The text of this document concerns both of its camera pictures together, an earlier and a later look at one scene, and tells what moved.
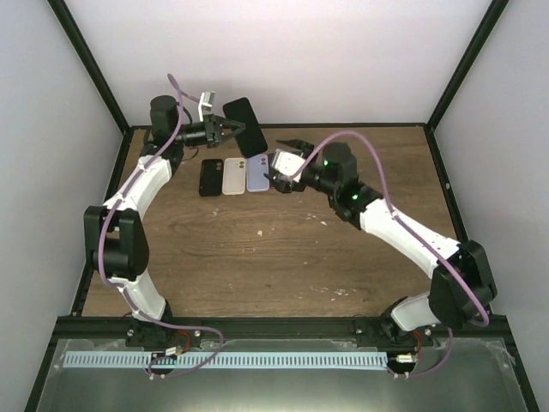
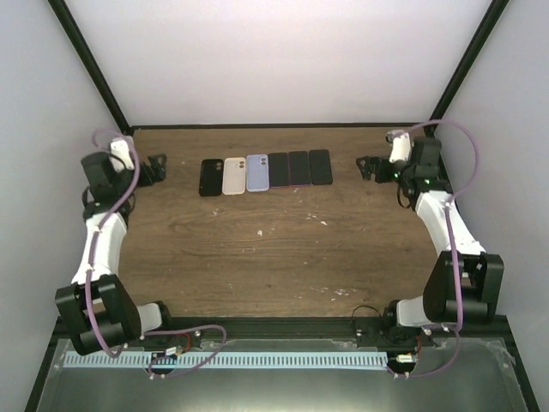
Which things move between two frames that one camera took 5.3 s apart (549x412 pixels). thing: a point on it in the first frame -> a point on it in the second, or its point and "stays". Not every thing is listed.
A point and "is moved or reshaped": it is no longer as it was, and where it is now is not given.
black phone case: (211, 178) stays
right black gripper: (285, 186) -> (370, 162)
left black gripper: (214, 122) -> (159, 173)
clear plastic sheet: (461, 374) stays
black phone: (251, 138) is moved or reshaped
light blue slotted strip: (224, 360) stays
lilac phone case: (256, 167) stays
